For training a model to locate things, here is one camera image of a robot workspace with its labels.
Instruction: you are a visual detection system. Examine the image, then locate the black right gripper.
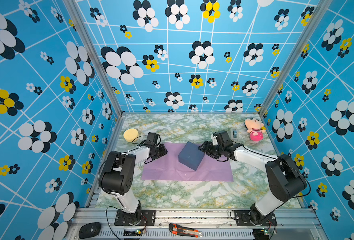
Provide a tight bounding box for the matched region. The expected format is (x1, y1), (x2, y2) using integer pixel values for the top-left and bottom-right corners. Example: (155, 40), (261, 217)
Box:
(197, 141), (225, 159)

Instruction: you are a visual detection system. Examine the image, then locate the dark blue gift box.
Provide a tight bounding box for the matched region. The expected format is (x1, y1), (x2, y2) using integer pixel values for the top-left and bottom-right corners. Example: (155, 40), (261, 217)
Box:
(178, 142), (205, 171)

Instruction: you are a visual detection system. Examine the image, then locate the purple wrapping paper sheet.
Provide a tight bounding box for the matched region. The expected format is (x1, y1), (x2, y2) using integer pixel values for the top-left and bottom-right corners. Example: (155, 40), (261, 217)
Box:
(142, 143), (234, 182)

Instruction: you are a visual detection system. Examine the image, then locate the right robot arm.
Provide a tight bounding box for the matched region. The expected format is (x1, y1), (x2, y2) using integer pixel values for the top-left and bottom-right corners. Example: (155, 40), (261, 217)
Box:
(198, 131), (309, 226)

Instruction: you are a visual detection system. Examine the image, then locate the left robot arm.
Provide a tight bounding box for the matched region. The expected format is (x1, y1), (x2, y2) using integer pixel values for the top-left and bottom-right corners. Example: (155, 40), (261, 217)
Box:
(98, 133), (168, 225)

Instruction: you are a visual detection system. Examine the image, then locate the small grey white device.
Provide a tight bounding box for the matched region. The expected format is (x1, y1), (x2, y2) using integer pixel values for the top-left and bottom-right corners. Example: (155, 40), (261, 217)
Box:
(230, 129), (240, 142)

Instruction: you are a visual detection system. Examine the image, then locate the yellow round sponge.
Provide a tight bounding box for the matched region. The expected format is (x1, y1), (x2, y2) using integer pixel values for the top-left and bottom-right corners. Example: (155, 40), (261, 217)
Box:
(123, 128), (139, 143)

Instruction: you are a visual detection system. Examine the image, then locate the pink plush doll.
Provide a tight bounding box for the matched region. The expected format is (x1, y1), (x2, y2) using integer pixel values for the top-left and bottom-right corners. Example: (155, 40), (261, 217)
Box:
(244, 118), (266, 142)

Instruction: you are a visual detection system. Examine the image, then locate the orange black utility knife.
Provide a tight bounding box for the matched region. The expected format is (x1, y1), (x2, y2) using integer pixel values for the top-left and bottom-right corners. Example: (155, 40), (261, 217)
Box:
(169, 223), (203, 238)

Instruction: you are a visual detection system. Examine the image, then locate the left small circuit board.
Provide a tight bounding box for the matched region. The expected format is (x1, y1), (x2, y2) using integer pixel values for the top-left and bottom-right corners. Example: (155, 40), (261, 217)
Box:
(123, 230), (145, 237)

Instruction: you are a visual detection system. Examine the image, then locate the small circuit board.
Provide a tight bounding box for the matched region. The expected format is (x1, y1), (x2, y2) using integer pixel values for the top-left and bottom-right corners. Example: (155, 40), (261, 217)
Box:
(123, 230), (145, 237)
(253, 229), (271, 240)

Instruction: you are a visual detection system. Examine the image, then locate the black computer mouse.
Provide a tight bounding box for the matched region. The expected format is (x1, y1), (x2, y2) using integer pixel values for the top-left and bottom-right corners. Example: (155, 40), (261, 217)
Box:
(78, 222), (102, 240)

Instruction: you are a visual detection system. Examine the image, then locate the right small circuit board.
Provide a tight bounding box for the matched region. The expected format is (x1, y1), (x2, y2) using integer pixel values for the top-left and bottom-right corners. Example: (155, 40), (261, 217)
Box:
(253, 229), (271, 240)

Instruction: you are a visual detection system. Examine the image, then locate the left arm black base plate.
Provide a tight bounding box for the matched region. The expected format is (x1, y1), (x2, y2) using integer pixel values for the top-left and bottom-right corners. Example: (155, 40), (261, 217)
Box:
(114, 210), (156, 226)

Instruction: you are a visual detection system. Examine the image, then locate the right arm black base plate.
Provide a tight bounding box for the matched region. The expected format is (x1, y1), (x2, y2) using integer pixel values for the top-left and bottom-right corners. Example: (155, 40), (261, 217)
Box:
(230, 210), (278, 227)

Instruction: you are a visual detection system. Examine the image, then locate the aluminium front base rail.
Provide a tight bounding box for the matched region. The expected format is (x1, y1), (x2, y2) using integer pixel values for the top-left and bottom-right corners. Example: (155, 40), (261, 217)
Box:
(66, 208), (327, 240)

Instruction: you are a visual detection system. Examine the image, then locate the aluminium frame post left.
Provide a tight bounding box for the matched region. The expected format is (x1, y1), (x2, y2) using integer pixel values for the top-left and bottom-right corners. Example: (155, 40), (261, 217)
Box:
(63, 0), (123, 119)

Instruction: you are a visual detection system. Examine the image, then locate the aluminium frame post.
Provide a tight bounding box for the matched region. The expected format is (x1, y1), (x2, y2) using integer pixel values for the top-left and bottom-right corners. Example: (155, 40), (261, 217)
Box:
(259, 0), (333, 117)
(63, 0), (123, 119)

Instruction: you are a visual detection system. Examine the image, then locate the aluminium frame post right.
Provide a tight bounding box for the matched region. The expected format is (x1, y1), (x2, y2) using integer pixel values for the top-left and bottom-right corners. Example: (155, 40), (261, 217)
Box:
(259, 0), (333, 117)

